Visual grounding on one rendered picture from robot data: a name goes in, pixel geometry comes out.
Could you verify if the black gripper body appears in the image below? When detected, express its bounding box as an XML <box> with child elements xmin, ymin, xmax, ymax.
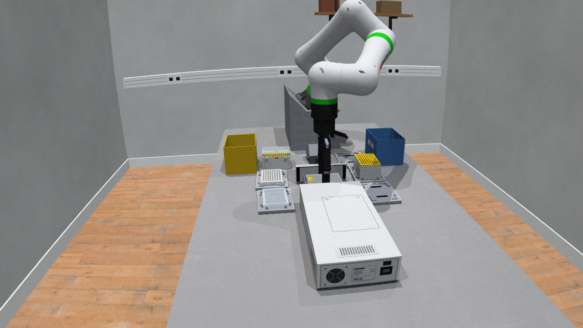
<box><xmin>313</xmin><ymin>119</ymin><xmax>335</xmax><ymax>148</ymax></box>

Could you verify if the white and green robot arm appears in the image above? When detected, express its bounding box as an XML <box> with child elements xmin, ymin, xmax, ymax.
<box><xmin>295</xmin><ymin>0</ymin><xmax>396</xmax><ymax>120</ymax></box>

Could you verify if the blue bin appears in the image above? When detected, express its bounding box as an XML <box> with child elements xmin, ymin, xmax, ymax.
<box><xmin>365</xmin><ymin>128</ymin><xmax>405</xmax><ymax>166</ymax></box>

